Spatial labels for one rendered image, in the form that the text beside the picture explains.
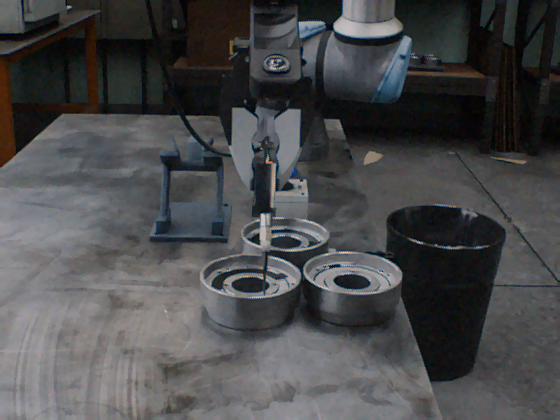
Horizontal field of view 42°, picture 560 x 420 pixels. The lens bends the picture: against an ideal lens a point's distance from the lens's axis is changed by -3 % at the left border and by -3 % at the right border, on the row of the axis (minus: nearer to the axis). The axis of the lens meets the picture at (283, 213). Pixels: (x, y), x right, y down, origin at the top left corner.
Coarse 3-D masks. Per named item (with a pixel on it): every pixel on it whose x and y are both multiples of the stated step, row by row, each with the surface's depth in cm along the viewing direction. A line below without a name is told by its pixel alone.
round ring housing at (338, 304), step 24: (312, 264) 82; (336, 264) 84; (360, 264) 84; (384, 264) 83; (312, 288) 77; (336, 288) 78; (360, 288) 82; (312, 312) 79; (336, 312) 76; (360, 312) 75; (384, 312) 77
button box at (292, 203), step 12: (288, 180) 106; (300, 180) 106; (276, 192) 101; (288, 192) 101; (300, 192) 102; (276, 204) 101; (288, 204) 101; (300, 204) 101; (276, 216) 101; (288, 216) 101; (300, 216) 101
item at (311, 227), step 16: (256, 224) 92; (272, 224) 94; (288, 224) 94; (304, 224) 93; (240, 240) 88; (272, 240) 91; (288, 240) 91; (304, 240) 90; (288, 256) 84; (304, 256) 85
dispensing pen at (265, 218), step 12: (264, 144) 78; (264, 156) 79; (264, 168) 76; (264, 180) 76; (264, 192) 76; (264, 204) 75; (252, 216) 79; (264, 216) 77; (264, 228) 76; (264, 240) 76; (264, 252) 76; (264, 264) 76; (264, 276) 76; (264, 288) 75
